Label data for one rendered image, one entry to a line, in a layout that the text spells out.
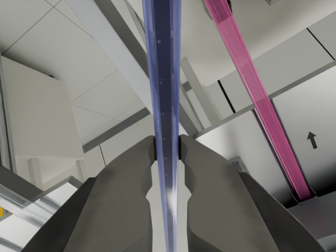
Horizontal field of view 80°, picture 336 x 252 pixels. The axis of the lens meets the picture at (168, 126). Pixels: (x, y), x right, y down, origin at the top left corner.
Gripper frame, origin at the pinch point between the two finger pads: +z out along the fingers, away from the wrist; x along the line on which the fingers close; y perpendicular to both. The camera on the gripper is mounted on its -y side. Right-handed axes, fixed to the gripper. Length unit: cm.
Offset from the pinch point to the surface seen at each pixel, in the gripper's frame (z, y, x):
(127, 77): 7.8, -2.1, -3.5
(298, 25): 77, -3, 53
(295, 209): 7.0, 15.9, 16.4
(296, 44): 177, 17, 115
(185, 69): 58, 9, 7
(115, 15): 11.3, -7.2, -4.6
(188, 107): 35.2, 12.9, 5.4
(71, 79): 134, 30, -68
